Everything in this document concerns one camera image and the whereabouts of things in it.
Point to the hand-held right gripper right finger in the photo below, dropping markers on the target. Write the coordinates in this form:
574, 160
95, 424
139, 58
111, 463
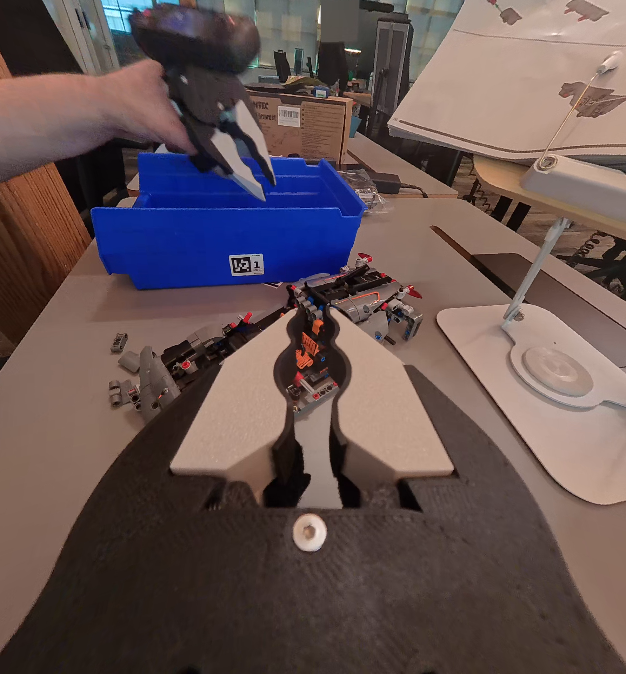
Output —
392, 416

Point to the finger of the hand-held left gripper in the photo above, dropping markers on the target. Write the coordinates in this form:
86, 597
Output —
250, 126
231, 158

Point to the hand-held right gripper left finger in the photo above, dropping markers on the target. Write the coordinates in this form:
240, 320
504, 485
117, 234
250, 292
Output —
229, 416

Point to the blue bin white label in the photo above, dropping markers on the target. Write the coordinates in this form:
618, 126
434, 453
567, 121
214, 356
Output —
186, 242

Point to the dark grey lego connector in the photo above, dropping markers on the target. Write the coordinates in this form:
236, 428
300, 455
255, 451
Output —
119, 342

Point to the lego instruction booklet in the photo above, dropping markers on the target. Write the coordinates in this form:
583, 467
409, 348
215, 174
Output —
502, 79

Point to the person's left forearm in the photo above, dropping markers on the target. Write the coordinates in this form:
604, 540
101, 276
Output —
34, 126

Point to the light grey curved lego panel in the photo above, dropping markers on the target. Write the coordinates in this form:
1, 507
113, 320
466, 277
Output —
130, 360

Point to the partly built lego car model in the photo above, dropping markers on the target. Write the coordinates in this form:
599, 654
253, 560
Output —
355, 300

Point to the person's left hand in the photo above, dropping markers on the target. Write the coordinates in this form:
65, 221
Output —
139, 105

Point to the brown cardboard box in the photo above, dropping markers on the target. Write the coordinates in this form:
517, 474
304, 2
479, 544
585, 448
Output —
313, 126

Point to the clear plastic bag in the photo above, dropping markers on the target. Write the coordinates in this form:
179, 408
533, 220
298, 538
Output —
368, 203

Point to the black power adapter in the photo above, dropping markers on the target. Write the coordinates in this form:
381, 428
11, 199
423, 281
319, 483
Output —
386, 181

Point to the grey computer monitor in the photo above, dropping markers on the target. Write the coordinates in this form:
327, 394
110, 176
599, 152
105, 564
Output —
392, 52

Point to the white book stand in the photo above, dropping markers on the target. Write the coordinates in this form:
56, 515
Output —
581, 421

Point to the wooden post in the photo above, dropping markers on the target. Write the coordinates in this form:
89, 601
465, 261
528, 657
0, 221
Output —
23, 237

